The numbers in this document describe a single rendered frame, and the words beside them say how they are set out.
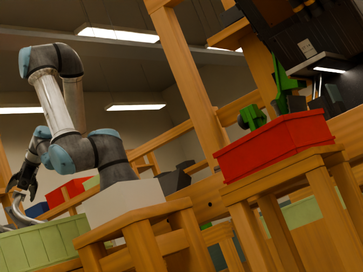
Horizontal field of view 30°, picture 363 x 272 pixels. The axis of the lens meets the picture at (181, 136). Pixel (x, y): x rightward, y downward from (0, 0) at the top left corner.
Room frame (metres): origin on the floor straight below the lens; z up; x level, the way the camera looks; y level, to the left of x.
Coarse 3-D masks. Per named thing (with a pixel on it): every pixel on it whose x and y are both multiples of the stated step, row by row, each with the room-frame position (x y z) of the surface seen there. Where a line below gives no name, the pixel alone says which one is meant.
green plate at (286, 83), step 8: (272, 56) 2.55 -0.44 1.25; (280, 64) 2.55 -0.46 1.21; (280, 72) 2.56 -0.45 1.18; (280, 80) 2.57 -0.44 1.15; (288, 80) 2.55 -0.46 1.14; (296, 80) 2.54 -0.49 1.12; (280, 88) 2.57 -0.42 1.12; (288, 88) 2.56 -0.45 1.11; (296, 88) 2.57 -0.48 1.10; (304, 88) 2.62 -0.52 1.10
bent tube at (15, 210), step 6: (18, 192) 2.85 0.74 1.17; (18, 198) 2.83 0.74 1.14; (24, 198) 2.87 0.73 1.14; (12, 204) 2.80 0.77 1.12; (18, 204) 2.81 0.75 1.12; (12, 210) 2.78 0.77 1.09; (18, 210) 2.78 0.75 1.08; (18, 216) 2.77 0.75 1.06; (24, 216) 2.77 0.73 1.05; (24, 222) 2.77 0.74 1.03; (30, 222) 2.77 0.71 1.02; (42, 222) 2.80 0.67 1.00
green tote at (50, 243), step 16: (48, 224) 2.52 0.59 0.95; (64, 224) 2.58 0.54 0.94; (80, 224) 2.63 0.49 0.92; (0, 240) 2.37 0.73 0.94; (16, 240) 2.42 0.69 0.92; (32, 240) 2.46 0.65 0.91; (48, 240) 2.51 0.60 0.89; (64, 240) 2.56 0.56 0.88; (0, 256) 2.36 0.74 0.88; (16, 256) 2.40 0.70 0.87; (32, 256) 2.45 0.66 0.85; (48, 256) 2.49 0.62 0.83; (64, 256) 2.55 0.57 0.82
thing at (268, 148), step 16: (304, 112) 2.02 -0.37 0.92; (320, 112) 2.08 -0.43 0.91; (272, 128) 1.98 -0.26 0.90; (288, 128) 1.95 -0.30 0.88; (304, 128) 2.01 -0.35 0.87; (320, 128) 2.06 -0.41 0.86; (240, 144) 2.08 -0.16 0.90; (256, 144) 2.04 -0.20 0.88; (272, 144) 2.00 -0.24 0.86; (288, 144) 1.96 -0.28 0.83; (304, 144) 1.98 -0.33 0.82; (320, 144) 2.04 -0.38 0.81; (224, 160) 2.14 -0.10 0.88; (240, 160) 2.10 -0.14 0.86; (256, 160) 2.06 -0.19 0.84; (272, 160) 2.02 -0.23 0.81; (224, 176) 2.16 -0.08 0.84; (240, 176) 2.11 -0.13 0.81
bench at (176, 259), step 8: (360, 160) 2.90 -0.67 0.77; (304, 184) 3.04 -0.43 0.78; (280, 192) 3.11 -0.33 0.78; (288, 192) 3.09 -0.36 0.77; (256, 208) 3.22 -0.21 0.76; (224, 216) 2.91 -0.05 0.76; (232, 224) 3.21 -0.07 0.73; (264, 240) 3.23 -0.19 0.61; (168, 256) 2.68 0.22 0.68; (176, 256) 2.66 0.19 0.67; (168, 264) 2.69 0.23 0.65; (176, 264) 2.67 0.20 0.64; (184, 264) 2.65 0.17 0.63; (248, 264) 3.21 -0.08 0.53
